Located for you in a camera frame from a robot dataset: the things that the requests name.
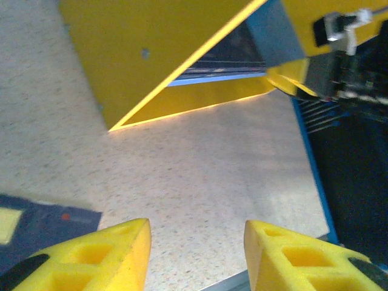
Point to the yellow two-tier bookshelf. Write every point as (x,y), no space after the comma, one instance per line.
(121,45)

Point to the aluminium mounting rail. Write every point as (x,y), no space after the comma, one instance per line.
(230,283)

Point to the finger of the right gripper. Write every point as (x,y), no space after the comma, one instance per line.
(294,89)
(294,69)

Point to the dark blue book yellow label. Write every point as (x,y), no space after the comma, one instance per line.
(45,218)

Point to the blue-edged aluminium side rail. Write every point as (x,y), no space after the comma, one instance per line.
(316,169)

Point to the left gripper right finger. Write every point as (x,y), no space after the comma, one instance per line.
(288,272)

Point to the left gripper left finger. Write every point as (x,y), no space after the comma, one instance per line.
(106,266)

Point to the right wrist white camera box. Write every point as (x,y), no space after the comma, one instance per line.
(348,27)

